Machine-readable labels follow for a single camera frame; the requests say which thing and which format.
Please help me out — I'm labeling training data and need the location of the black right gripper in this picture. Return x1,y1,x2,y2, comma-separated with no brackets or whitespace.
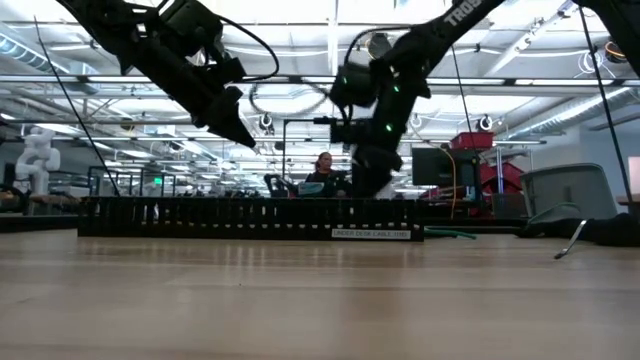
351,79,432,199

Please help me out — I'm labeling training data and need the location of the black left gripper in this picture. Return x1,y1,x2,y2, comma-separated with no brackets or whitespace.
127,37,257,149

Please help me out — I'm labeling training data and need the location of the green wire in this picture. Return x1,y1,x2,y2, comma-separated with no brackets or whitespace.
423,226,479,241

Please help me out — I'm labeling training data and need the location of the black slotted cable duct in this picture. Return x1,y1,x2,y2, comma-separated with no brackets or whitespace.
77,196,426,243

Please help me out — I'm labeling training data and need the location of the black grey work glove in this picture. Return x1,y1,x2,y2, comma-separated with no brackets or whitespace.
513,202,640,248

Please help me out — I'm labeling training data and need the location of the person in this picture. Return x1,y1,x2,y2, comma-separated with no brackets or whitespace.
304,151,352,198

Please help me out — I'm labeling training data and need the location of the black monitor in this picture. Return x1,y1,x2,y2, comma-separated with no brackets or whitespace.
411,147,476,189

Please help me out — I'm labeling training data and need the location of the small red bin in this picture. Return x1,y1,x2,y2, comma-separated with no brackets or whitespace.
449,131,495,152

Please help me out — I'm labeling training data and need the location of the large black ceiling reel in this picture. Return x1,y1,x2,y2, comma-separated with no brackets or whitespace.
366,32,396,62

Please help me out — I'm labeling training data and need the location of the long ceiling light bar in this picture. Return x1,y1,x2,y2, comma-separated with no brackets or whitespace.
247,74,505,86

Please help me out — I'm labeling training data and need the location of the large red bin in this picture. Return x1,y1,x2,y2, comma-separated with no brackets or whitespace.
478,162,526,197

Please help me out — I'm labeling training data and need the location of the grey office chair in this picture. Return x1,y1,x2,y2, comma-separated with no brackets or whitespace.
519,162,620,221

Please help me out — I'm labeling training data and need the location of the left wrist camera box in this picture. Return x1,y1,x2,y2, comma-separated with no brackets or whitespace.
207,56,248,85

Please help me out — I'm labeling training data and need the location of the black gantry frame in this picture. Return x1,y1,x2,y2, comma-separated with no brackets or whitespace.
282,116,370,194

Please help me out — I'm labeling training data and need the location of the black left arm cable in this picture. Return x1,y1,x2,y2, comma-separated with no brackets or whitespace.
214,13,280,83

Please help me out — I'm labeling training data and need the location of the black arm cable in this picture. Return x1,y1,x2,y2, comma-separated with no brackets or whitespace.
214,13,280,83
342,24,417,121

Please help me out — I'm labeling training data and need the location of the yellow hanging cable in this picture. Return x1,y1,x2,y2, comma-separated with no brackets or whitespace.
438,147,459,220

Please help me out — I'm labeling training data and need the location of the thin black hanging cable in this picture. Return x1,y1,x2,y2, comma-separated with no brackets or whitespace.
449,44,480,154

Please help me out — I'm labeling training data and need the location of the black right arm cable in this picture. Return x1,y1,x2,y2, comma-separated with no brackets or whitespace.
342,24,417,121

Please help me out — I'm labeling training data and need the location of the black aluminium table frame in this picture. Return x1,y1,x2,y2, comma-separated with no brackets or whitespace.
0,213,530,235

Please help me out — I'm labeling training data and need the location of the silver ventilation duct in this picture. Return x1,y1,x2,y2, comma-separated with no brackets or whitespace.
507,85,640,137

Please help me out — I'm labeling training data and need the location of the ceiling reel with yellow cable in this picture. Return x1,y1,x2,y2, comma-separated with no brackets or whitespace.
603,37,632,65

